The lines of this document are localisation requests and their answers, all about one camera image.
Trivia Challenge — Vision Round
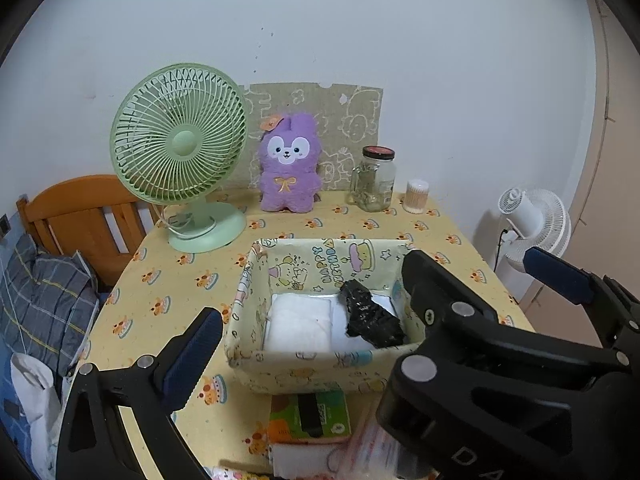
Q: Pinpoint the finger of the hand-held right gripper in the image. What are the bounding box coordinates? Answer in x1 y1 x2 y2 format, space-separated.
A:
401 249 632 395
523 246 640 376

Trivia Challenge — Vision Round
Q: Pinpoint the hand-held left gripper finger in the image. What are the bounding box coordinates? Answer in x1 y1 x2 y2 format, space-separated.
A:
56 307 224 480

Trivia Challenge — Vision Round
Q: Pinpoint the black cloth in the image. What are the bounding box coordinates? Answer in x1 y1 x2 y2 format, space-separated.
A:
340 280 405 348

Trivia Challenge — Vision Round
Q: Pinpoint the printed fabric storage basket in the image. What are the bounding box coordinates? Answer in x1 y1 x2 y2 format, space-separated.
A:
225 237 426 396

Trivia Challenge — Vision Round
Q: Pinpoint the white towel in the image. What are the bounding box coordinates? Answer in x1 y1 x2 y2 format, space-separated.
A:
262 294 335 353

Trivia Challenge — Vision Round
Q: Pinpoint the cartoon printed packet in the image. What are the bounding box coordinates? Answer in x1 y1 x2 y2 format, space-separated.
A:
210 465 273 480

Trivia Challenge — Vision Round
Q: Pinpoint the white pink packet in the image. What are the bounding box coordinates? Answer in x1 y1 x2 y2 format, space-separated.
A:
270 437 351 478

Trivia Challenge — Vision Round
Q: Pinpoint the clear zip bag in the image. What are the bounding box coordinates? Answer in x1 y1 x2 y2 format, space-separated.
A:
345 400 431 480

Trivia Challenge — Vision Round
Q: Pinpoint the white standing fan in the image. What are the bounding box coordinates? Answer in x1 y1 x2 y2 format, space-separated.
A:
497 187 572 311

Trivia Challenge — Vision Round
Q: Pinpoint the yellow printed tablecloth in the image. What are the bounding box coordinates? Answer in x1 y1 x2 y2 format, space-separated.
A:
75 192 536 480

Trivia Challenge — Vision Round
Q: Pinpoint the cotton swab container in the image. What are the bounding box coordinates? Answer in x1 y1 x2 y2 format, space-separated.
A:
406 179 430 213

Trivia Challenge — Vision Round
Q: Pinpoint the glass jar with red lid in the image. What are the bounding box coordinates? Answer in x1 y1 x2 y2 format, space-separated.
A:
350 146 397 212

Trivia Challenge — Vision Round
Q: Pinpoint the beige door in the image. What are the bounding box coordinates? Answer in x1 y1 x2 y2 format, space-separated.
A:
570 0 640 311

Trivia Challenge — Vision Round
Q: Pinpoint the green tissue pack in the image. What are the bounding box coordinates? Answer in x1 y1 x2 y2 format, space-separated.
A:
268 382 352 443

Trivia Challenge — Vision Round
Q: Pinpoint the blue plaid pillow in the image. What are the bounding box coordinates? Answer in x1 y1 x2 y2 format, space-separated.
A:
0 232 101 376

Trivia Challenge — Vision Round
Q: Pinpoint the white plastic bag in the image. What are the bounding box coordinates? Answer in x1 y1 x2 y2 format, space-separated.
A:
10 352 63 478

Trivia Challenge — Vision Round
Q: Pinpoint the wooden bed headboard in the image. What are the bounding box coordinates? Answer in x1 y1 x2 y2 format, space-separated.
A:
15 175 161 286

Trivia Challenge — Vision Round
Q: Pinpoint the purple plush bunny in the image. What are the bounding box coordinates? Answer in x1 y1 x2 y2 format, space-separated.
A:
257 112 323 213

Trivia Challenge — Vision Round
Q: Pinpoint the beige cartoon printed board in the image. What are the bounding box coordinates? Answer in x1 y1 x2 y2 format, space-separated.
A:
237 83 385 193

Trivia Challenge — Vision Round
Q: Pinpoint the green desk fan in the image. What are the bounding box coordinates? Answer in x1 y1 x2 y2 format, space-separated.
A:
110 63 249 253

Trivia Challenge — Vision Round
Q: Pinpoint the black fan cable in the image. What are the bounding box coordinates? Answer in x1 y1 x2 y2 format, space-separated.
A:
492 227 509 273

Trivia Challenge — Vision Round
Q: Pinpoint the white fan cord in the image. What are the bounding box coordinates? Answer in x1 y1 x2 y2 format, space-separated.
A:
155 205 195 234

